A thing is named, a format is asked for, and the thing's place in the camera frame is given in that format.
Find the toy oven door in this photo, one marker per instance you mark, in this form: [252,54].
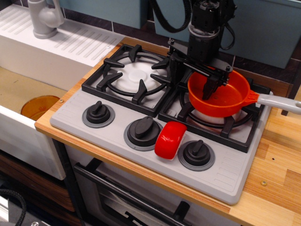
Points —
[122,199]

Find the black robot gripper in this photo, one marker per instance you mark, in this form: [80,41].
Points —
[200,54]

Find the grey toy stove top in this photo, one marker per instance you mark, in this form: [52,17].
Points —
[224,180]

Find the black left stove knob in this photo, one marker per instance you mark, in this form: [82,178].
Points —
[98,115]

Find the white toy sink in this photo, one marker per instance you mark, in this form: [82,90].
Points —
[31,67]

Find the black right stove knob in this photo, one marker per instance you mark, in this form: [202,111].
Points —
[196,155]

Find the black left burner grate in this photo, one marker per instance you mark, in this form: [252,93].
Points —
[133,78]

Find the black middle stove knob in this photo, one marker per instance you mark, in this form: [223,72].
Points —
[142,134]

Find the red and white toy sushi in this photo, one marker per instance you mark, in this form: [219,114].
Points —
[169,140]

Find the grey toy faucet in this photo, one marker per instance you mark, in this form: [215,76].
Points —
[45,20]

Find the black right burner grate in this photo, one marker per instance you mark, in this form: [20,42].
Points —
[240,131]

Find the black oven door handle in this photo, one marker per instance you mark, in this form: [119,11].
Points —
[173,220]

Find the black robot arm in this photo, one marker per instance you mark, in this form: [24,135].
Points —
[210,18]

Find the black burner grate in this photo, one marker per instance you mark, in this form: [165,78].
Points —
[133,78]
[240,131]

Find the orange plastic bowl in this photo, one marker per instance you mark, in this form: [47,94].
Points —
[36,107]

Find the orange pot with grey handle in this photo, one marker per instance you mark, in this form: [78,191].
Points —
[230,99]

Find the black stove knob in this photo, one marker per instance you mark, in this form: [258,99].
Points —
[142,134]
[98,115]
[196,155]

